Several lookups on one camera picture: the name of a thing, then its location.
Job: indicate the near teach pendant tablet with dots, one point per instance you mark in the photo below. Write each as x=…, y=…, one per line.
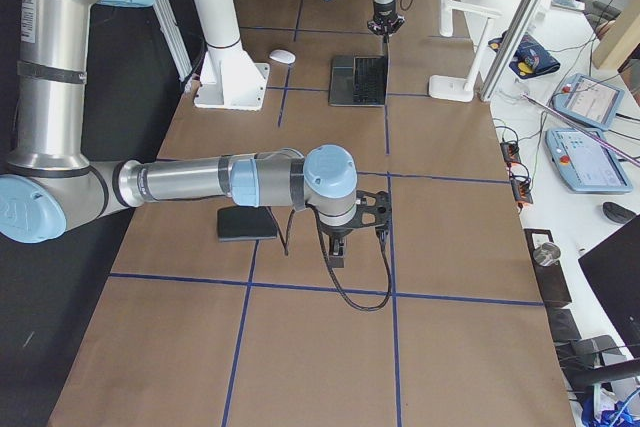
x=585, y=165

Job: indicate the blue patterned pouch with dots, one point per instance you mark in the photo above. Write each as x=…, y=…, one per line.
x=532, y=60

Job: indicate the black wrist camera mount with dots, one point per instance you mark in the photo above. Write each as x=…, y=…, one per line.
x=373, y=210

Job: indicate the grey laptop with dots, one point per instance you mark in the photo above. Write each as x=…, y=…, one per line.
x=359, y=80

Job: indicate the white computer mouse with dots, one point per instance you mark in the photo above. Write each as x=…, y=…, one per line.
x=282, y=56

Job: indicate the black desk mouse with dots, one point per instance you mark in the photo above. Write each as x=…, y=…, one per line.
x=617, y=213

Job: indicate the aluminium frame post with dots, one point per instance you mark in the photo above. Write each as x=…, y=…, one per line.
x=523, y=16

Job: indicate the metal cup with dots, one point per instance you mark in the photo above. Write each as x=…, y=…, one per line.
x=546, y=254

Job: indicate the orange black connector block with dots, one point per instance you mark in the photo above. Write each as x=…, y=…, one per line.
x=519, y=175

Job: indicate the black box on desk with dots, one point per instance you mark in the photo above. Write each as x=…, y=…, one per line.
x=550, y=278

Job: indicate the black monitor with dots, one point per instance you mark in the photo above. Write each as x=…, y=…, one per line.
x=612, y=270

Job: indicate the black mouse pad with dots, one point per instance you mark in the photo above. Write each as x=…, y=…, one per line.
x=239, y=223

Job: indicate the teach pendant tablet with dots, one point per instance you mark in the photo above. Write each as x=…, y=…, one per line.
x=585, y=165
x=588, y=101

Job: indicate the far teach pendant tablet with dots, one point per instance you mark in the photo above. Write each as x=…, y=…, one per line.
x=588, y=101

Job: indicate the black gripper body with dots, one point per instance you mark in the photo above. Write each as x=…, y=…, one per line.
x=385, y=12
x=334, y=232

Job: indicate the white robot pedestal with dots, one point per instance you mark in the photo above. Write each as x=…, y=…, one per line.
x=229, y=79

